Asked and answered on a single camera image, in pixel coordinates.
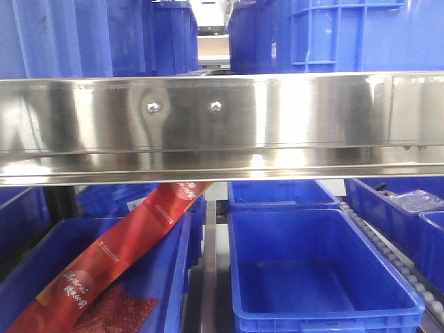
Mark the dark blue bin upper left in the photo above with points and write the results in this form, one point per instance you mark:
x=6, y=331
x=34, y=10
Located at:
x=55, y=39

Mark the stainless steel shelf rail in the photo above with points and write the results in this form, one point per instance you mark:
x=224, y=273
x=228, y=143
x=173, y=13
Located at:
x=279, y=126

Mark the blue bin lower right front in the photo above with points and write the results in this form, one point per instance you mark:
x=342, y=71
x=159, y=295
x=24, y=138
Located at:
x=431, y=248

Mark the white roller track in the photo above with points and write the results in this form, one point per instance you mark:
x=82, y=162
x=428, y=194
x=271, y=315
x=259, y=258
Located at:
x=433, y=318

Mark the blue bin lower centre front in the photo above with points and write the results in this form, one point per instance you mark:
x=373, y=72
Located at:
x=314, y=271

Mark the clear plastic bag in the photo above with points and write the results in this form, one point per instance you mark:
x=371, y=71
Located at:
x=416, y=201

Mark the blue bin lower right back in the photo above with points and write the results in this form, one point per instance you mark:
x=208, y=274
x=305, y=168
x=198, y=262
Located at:
x=399, y=226

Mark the blue bin lower centre back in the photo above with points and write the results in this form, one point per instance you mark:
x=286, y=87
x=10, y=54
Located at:
x=279, y=195

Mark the dark blue bin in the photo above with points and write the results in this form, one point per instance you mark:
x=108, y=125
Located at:
x=55, y=39
x=152, y=38
x=260, y=37

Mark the dark blue bin upper centre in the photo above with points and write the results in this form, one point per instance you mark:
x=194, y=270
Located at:
x=152, y=38

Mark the light blue crate shelf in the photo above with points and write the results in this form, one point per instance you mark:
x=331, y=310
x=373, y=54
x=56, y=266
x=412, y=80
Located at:
x=341, y=36

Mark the red printed package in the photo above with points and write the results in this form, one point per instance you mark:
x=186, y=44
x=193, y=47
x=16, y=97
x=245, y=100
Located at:
x=63, y=301

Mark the blue bin lower left front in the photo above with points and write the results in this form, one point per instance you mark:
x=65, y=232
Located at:
x=148, y=297

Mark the dark blue bin upper right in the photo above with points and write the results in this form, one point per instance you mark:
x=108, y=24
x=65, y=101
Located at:
x=260, y=37

